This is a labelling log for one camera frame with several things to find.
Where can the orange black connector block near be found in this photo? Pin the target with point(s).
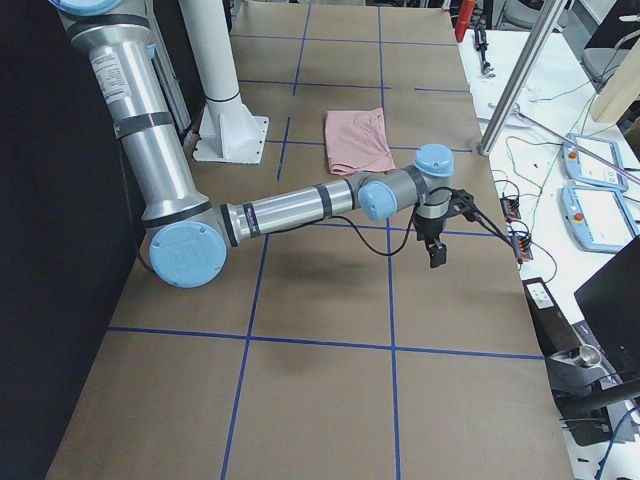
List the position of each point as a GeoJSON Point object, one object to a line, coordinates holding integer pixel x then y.
{"type": "Point", "coordinates": [521, 245]}

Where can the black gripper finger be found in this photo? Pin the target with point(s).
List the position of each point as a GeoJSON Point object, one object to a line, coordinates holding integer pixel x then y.
{"type": "Point", "coordinates": [437, 252]}

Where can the metal reacher grabber tool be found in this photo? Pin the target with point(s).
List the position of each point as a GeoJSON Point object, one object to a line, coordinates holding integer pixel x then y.
{"type": "Point", "coordinates": [562, 137]}

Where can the orange black connector block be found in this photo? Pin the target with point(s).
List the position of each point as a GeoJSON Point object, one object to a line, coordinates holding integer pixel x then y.
{"type": "Point", "coordinates": [521, 245]}
{"type": "Point", "coordinates": [510, 206]}

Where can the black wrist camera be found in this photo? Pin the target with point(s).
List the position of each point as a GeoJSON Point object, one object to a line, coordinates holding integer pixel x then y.
{"type": "Point", "coordinates": [461, 202]}

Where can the pink Snoopy t-shirt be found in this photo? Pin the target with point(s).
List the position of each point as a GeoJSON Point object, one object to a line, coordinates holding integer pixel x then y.
{"type": "Point", "coordinates": [355, 141]}

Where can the blue teach pendant near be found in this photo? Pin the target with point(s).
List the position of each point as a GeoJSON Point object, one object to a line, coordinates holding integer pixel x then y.
{"type": "Point", "coordinates": [598, 218]}

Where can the black monitor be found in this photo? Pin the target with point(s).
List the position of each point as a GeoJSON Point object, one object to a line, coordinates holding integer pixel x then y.
{"type": "Point", "coordinates": [609, 301]}

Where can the black clamp pole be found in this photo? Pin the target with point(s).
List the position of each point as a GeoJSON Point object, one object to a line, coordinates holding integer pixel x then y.
{"type": "Point", "coordinates": [481, 47]}

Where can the red cylinder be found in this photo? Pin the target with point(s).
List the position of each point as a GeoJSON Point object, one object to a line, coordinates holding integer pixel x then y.
{"type": "Point", "coordinates": [463, 19]}

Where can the black box with label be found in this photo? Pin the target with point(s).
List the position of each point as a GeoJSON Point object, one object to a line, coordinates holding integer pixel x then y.
{"type": "Point", "coordinates": [556, 337]}

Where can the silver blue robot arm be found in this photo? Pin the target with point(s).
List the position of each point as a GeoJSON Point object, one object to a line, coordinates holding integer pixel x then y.
{"type": "Point", "coordinates": [190, 237]}

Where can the white pillar with base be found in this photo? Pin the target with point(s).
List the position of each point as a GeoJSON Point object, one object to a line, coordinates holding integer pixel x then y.
{"type": "Point", "coordinates": [228, 131]}

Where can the blue teach pendant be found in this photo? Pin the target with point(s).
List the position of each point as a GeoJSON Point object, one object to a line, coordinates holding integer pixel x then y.
{"type": "Point", "coordinates": [587, 169]}
{"type": "Point", "coordinates": [598, 218]}

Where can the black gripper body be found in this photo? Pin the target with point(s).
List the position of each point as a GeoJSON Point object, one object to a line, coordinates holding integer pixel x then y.
{"type": "Point", "coordinates": [428, 231]}

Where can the orange black connector block far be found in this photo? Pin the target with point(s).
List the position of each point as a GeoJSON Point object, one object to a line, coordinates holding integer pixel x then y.
{"type": "Point", "coordinates": [510, 206]}

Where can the blue teach pendant far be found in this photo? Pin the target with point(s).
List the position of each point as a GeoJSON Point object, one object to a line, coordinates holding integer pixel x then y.
{"type": "Point", "coordinates": [587, 169]}

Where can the aluminium frame post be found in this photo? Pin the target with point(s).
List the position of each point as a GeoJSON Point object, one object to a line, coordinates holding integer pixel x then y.
{"type": "Point", "coordinates": [533, 46]}

